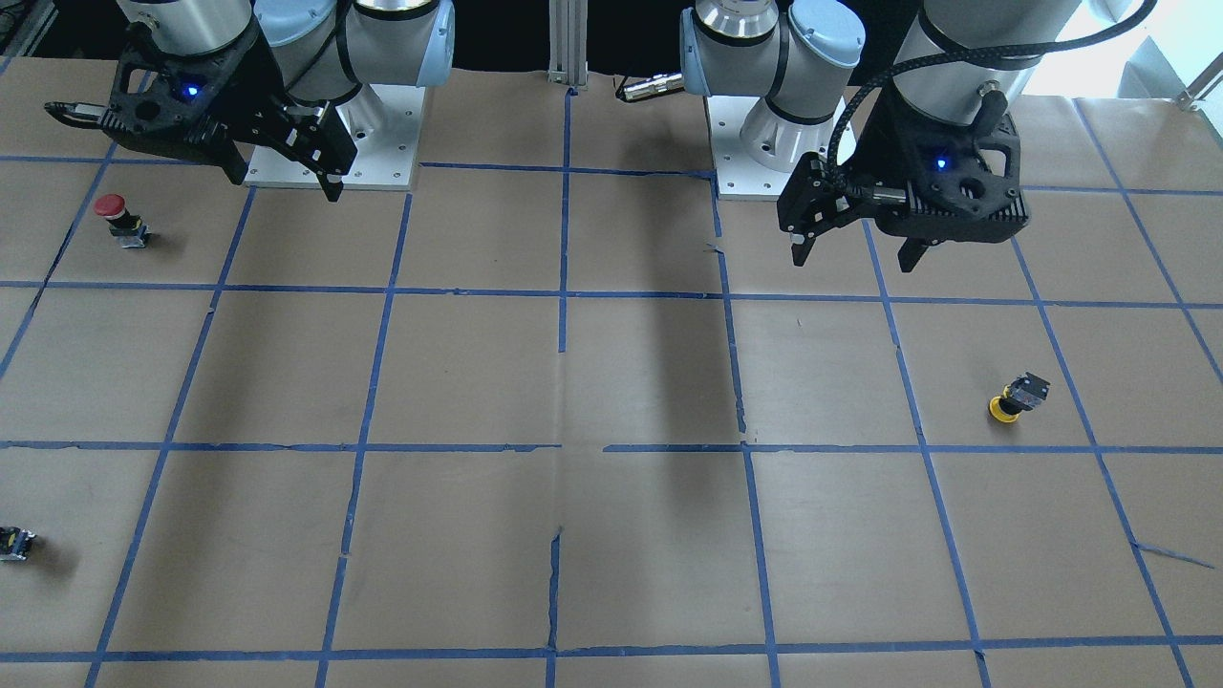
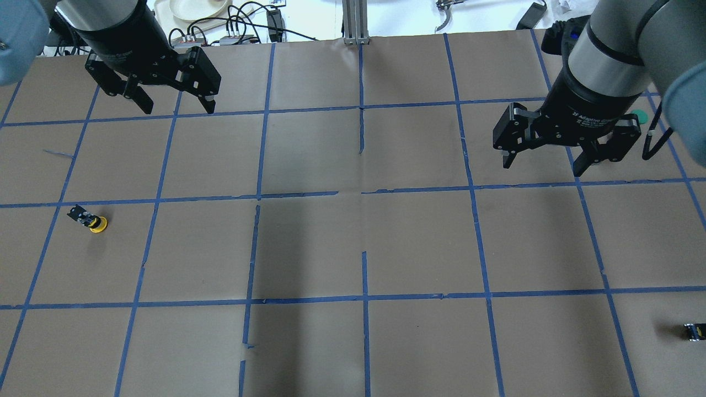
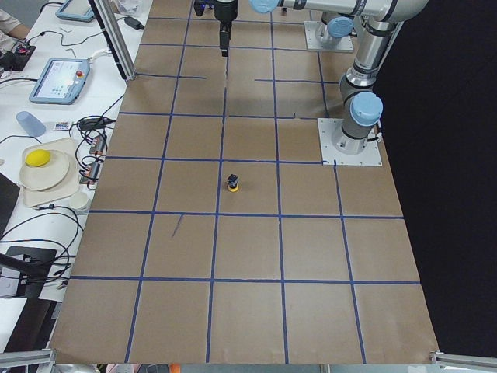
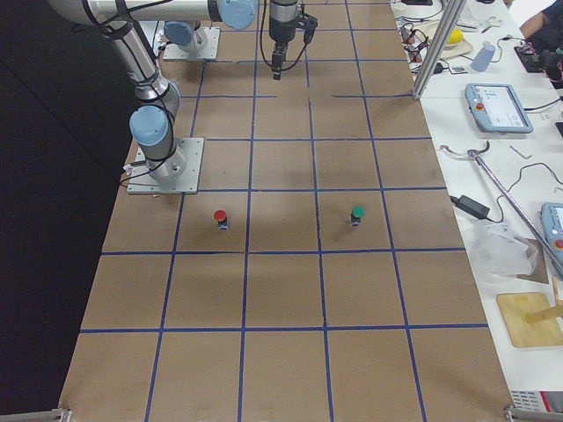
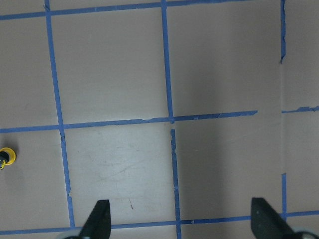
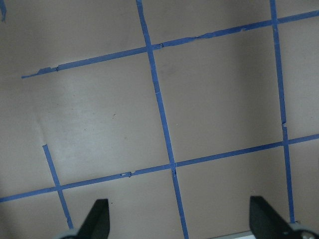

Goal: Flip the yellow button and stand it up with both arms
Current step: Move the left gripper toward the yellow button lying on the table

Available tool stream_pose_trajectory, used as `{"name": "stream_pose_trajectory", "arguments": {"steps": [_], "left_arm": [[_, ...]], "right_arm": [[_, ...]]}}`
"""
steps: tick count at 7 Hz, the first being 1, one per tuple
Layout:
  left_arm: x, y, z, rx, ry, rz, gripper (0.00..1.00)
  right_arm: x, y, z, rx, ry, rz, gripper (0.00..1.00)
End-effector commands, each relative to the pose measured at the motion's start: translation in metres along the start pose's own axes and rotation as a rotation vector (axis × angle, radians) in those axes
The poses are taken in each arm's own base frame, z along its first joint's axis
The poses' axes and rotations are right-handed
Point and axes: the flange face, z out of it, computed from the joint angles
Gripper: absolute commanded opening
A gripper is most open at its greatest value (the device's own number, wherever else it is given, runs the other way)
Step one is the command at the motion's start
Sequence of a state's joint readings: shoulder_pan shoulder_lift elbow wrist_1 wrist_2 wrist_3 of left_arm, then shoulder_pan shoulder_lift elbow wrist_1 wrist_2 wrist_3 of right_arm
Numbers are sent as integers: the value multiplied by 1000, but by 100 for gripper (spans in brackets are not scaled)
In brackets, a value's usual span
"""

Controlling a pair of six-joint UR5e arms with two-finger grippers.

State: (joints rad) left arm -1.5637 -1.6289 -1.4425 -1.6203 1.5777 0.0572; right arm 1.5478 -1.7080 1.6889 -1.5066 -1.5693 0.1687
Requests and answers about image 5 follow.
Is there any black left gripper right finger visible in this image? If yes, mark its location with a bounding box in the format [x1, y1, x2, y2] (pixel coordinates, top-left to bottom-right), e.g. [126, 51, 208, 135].
[250, 197, 299, 239]

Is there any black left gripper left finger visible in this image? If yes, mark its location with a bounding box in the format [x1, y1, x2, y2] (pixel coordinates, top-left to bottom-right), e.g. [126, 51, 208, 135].
[79, 200, 111, 239]

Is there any yellow push button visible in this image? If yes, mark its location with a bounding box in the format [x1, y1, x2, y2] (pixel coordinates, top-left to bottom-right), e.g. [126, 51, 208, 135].
[0, 147, 16, 170]

